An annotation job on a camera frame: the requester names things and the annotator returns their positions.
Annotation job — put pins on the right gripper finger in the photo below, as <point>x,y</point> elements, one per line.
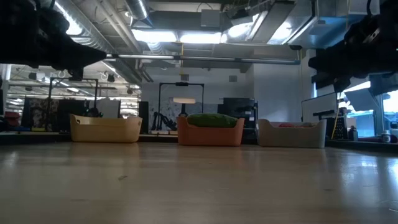
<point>329,63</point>

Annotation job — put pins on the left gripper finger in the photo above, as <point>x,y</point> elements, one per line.
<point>84,56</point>

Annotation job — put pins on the green cucumber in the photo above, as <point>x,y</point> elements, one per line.
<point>211,120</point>

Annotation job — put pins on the background black robot arm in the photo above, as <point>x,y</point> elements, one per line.
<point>163,121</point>

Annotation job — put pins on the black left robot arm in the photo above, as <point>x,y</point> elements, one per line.
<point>9,31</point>

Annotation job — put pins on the whiteboard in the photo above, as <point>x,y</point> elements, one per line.
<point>320,105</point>

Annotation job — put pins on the grey tilted panel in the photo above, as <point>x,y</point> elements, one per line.
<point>360,99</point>

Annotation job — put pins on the white partition panel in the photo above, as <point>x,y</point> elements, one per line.
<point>107,109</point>

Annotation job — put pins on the black perforated stand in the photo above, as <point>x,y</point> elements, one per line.
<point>340,127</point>

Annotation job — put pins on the patterned dark panel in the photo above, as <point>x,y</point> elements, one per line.
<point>38,113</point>

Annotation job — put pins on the ceiling light panel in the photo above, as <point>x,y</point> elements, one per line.
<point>154,35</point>
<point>200,37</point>

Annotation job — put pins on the dark bottle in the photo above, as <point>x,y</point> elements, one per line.
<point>353,133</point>

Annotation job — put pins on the yellow plastic basket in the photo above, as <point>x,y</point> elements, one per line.
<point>105,130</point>

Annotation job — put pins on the white plastic basket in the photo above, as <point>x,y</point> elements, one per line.
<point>292,138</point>

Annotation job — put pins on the white jar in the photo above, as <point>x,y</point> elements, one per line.
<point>385,136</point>

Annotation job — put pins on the black tall speaker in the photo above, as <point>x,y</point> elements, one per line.
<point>143,118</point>

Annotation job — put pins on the black equipment cabinet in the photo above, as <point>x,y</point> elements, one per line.
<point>239,109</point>

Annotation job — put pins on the white light bar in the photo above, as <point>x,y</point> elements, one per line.
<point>184,100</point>

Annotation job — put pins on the grey horizontal pipe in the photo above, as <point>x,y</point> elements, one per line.
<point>202,58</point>

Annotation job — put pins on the grey ceiling box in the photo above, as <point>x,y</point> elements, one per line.
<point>211,18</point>

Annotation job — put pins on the orange plastic basket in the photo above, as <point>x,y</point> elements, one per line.
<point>211,137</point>

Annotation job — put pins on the black stand frame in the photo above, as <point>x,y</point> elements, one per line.
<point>90,79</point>
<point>182,84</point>

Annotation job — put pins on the silver ventilation duct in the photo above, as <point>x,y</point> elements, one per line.
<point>138,9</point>
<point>93,28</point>

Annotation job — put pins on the black metal table frame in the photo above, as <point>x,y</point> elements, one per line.
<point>31,138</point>

